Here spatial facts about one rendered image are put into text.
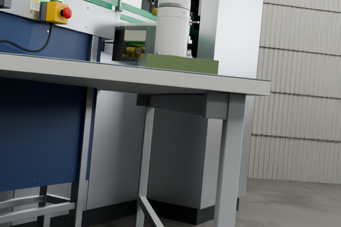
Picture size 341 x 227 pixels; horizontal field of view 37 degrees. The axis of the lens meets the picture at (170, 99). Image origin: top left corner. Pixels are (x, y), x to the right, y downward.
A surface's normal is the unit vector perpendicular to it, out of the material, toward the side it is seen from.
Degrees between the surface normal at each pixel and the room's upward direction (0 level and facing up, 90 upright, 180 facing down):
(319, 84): 90
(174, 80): 90
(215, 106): 90
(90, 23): 90
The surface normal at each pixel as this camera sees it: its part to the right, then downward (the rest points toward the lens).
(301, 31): 0.17, 0.00
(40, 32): 0.87, 0.07
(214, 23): -0.49, -0.05
